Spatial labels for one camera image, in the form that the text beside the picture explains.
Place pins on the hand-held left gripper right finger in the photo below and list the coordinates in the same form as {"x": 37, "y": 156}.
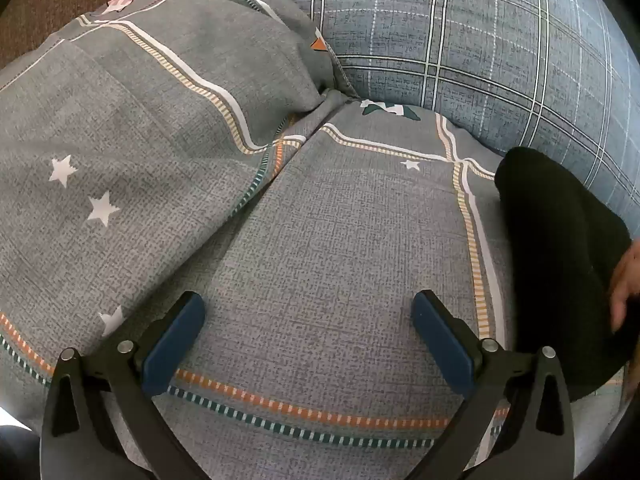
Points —
{"x": 442, "y": 342}

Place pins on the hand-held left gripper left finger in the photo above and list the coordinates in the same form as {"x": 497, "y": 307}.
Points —
{"x": 172, "y": 342}

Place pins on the black pants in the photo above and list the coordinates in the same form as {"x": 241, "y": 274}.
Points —
{"x": 560, "y": 260}

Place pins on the person's right hand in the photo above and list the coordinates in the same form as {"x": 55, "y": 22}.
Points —
{"x": 627, "y": 285}

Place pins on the grey star striped quilt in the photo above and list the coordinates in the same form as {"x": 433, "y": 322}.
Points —
{"x": 300, "y": 240}

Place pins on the blue plaid pillow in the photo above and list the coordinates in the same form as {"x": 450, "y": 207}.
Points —
{"x": 470, "y": 45}

